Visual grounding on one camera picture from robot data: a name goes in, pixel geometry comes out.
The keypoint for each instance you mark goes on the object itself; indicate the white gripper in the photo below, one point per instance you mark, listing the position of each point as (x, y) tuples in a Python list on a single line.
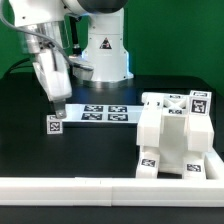
[(51, 71)]

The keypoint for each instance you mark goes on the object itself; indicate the white cube nut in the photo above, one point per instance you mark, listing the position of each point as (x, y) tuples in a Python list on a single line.
[(54, 125), (200, 102)]

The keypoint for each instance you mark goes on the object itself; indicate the white chair seat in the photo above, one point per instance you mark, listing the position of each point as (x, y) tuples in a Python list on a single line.
[(172, 148)]

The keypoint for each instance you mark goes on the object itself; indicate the white cube nut front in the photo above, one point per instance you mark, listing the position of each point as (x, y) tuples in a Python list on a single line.
[(200, 102)]

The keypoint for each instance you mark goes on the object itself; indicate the white long chair back bar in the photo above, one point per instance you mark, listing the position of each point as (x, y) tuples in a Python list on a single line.
[(158, 106)]

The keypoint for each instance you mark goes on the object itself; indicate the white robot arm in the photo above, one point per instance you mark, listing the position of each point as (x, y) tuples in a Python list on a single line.
[(83, 38)]

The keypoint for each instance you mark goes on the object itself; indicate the white tag base sheet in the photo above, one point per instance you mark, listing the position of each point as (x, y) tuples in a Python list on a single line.
[(103, 113)]

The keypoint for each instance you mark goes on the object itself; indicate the white L-shaped fence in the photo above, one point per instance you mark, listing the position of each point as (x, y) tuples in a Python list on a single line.
[(118, 191)]

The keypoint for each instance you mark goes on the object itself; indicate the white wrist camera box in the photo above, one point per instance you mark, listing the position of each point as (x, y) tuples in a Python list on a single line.
[(82, 69)]

